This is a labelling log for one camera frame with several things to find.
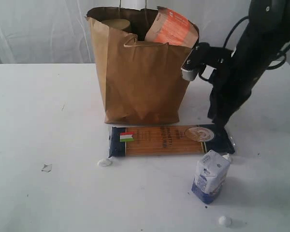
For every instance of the white and blue carton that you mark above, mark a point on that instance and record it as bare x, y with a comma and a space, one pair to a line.
210, 175

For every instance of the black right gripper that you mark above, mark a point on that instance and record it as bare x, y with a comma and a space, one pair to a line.
225, 100

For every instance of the small white crumpled scrap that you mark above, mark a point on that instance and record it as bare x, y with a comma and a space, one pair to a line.
104, 162

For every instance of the clear plastic scrap on table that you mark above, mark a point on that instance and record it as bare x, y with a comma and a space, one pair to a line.
47, 168

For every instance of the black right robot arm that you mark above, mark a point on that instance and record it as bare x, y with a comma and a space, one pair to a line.
262, 42

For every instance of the brown pouch with orange label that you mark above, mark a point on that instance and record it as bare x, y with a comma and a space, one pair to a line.
172, 28

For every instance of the brown paper shopping bag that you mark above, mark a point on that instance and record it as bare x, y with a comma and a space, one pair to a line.
140, 81

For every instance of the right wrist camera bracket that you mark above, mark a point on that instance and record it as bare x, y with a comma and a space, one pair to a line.
201, 56

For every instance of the white fabric backdrop curtain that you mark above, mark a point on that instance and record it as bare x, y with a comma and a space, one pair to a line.
56, 31

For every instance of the nut jar with gold lid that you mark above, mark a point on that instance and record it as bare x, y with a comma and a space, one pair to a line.
120, 24

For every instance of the spaghetti packet dark blue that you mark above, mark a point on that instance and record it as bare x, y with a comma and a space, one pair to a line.
168, 140

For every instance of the white scrap near front edge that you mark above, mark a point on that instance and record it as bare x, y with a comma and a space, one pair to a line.
225, 221

